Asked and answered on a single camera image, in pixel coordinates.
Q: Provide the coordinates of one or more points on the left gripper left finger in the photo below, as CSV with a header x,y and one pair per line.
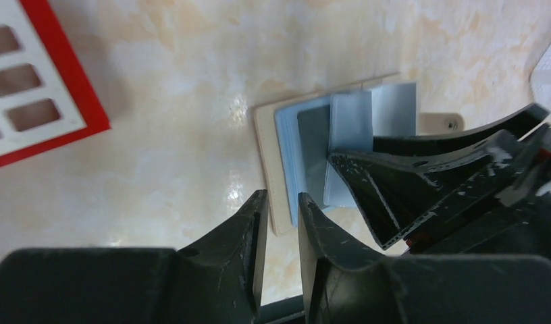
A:
x,y
216,279

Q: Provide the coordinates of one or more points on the beige card holder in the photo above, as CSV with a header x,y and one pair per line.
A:
x,y
293,139

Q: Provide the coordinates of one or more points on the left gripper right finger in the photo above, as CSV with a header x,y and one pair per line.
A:
x,y
345,281

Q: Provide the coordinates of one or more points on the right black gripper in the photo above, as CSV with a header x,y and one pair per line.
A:
x,y
478,191

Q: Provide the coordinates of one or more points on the grey card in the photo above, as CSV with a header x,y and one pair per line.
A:
x,y
314,129

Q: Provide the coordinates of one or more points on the white perforated plastic basket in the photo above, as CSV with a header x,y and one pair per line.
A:
x,y
540,80

